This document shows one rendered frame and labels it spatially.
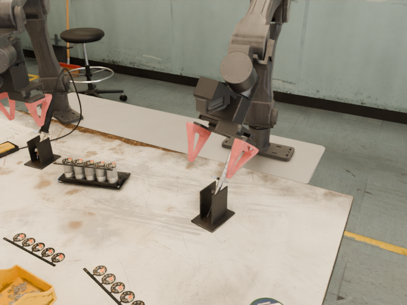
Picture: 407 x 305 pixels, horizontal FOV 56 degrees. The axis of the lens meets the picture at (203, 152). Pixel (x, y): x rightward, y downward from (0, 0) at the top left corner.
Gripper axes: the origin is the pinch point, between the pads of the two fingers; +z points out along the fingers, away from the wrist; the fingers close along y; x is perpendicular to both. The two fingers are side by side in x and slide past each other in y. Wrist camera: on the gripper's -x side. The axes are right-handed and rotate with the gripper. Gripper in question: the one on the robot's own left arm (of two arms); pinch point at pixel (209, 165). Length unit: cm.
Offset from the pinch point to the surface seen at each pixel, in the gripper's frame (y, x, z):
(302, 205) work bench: 12.1, 23.1, 0.6
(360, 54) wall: -61, 224, -118
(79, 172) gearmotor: -32.3, -2.3, 13.8
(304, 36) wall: -103, 210, -120
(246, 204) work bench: 2.4, 16.5, 5.3
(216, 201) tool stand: 1.4, 5.1, 6.3
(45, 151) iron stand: -49, -2, 14
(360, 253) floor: 8, 132, 13
